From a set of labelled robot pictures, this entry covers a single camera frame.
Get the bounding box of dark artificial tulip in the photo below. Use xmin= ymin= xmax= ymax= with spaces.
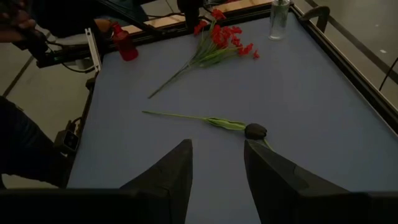
xmin=142 ymin=110 xmax=268 ymax=141

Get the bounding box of white metal bracket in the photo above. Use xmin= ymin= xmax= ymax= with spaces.
xmin=84 ymin=27 xmax=102 ymax=73

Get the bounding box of black table frame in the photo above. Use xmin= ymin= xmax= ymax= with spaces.
xmin=58 ymin=0 xmax=398 ymax=187

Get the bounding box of person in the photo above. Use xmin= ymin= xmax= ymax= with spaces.
xmin=0 ymin=0 xmax=149 ymax=189

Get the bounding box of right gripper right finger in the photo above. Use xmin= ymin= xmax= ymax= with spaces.
xmin=244 ymin=139 xmax=398 ymax=224

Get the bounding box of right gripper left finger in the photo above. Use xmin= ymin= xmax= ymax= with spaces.
xmin=0 ymin=139 xmax=193 ymax=224

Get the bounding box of red artificial flower spray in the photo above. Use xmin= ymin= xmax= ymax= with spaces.
xmin=147 ymin=8 xmax=261 ymax=100

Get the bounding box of black desk support bar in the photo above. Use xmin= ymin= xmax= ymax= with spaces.
xmin=34 ymin=43 xmax=97 ymax=69

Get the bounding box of person's hand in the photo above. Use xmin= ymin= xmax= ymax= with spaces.
xmin=0 ymin=7 xmax=37 ymax=43

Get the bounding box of small black table camera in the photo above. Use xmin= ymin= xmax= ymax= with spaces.
xmin=53 ymin=128 xmax=80 ymax=154

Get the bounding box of black floor cable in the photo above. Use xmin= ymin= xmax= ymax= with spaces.
xmin=300 ymin=5 xmax=331 ymax=34

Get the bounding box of clear glass vase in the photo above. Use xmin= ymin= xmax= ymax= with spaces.
xmin=268 ymin=0 xmax=291 ymax=42

